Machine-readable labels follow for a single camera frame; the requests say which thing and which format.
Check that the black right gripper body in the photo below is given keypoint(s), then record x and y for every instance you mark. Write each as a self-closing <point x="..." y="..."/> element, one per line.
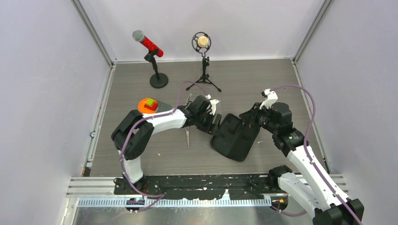
<point x="261" y="117"/>

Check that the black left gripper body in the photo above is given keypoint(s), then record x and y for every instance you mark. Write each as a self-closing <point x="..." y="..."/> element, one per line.
<point x="205" y="121"/>

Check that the silver thinning scissors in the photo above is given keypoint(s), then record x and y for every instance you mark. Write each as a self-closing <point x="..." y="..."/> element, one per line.
<point x="187" y="136"/>

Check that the black tool pouch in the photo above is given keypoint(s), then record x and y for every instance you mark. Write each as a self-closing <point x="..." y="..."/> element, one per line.
<point x="235" y="138"/>

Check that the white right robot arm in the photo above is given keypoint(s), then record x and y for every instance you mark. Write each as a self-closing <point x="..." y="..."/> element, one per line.
<point x="320" y="196"/>

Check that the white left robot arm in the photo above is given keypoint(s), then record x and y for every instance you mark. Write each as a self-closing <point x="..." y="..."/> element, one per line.
<point x="134" y="132"/>

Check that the silver hair scissors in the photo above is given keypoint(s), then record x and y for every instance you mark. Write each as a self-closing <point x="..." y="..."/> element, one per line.
<point x="188" y="99"/>

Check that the black tripod microphone stand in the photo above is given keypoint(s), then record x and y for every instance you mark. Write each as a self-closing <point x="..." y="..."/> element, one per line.
<point x="204" y="78"/>

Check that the red toy block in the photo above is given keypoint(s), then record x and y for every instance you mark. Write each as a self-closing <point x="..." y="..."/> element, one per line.
<point x="154" y="108"/>

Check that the lime green toy brick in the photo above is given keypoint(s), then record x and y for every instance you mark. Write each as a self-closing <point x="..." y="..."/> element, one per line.
<point x="150" y="102"/>

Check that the black round-base microphone stand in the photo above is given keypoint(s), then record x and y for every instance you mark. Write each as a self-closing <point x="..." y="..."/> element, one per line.
<point x="157" y="80"/>

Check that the orange curved toy slide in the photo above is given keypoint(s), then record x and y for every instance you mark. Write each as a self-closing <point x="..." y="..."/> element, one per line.
<point x="142" y="109"/>

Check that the beige condenser microphone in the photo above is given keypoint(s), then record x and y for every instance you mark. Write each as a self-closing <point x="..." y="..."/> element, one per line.
<point x="201" y="40"/>

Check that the red handheld microphone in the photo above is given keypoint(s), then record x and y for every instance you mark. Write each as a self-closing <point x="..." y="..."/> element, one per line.
<point x="139" y="36"/>

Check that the grey studded base plate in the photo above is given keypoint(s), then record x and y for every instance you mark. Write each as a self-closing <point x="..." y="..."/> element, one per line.
<point x="163" y="107"/>

